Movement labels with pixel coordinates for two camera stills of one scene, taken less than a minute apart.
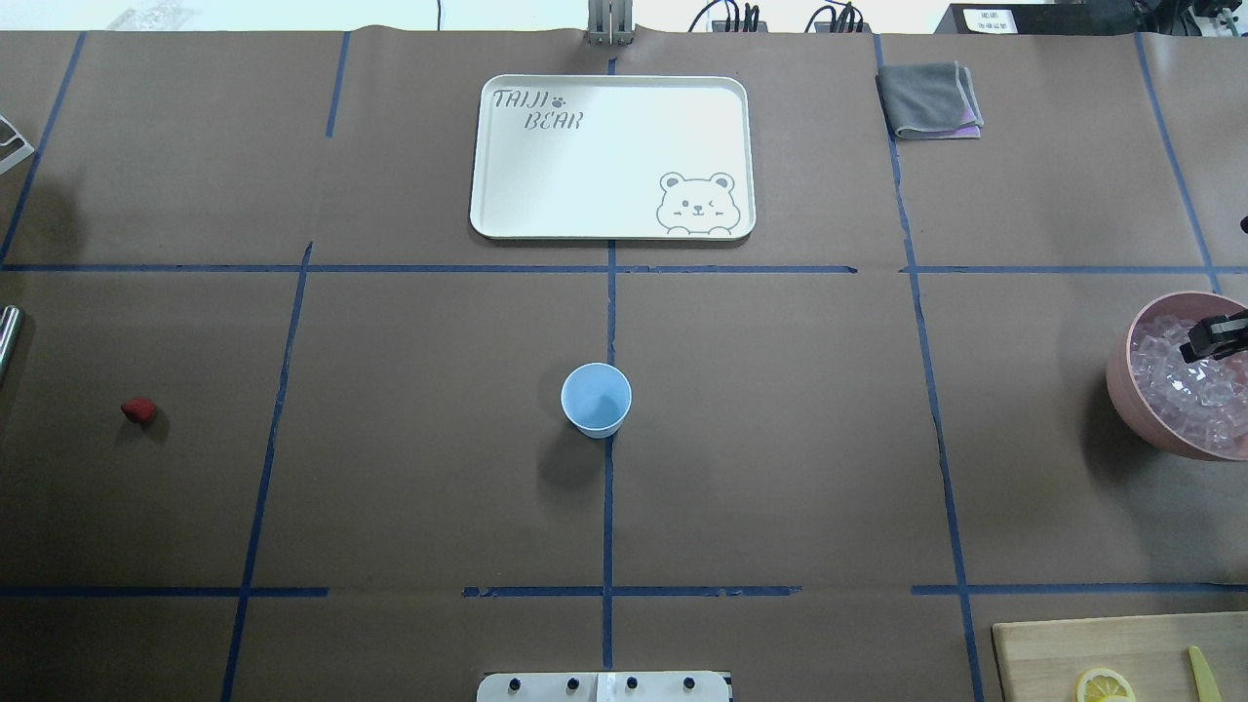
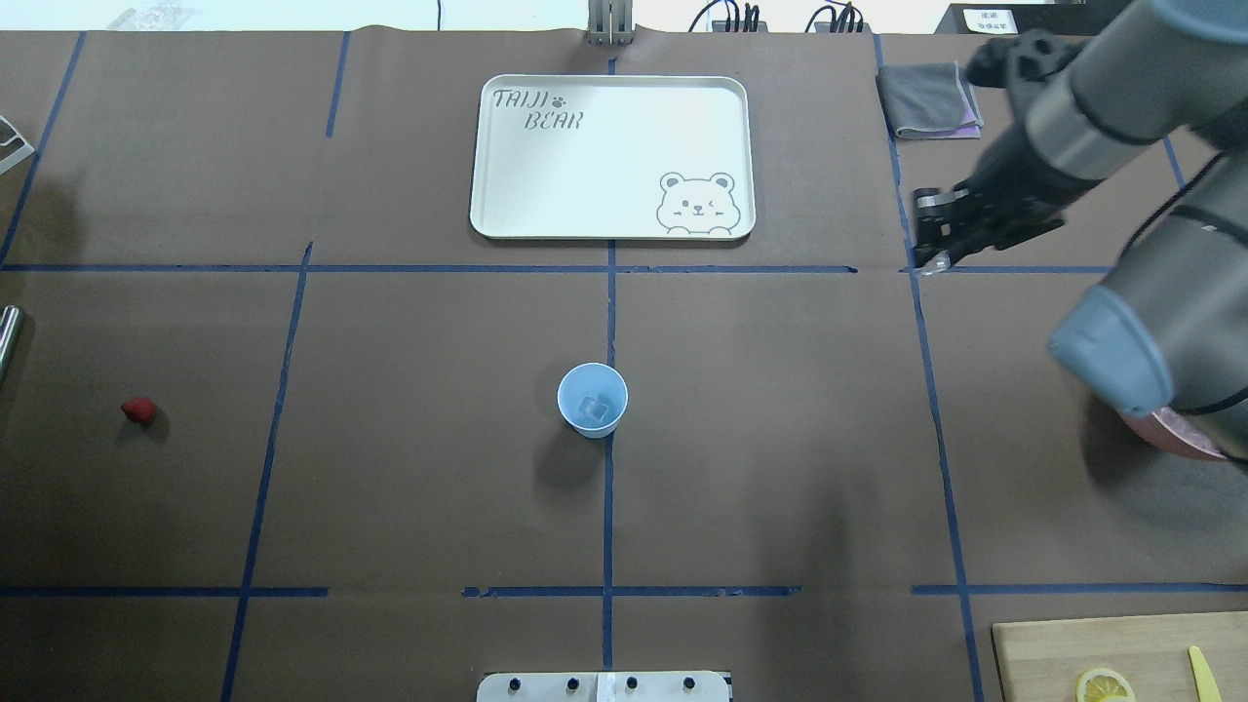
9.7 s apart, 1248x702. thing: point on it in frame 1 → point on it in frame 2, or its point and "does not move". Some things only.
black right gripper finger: x=1218 y=336 → x=1013 y=193
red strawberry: x=139 y=409 does not move
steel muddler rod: x=10 y=320 does not move
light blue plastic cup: x=597 y=397 does not move
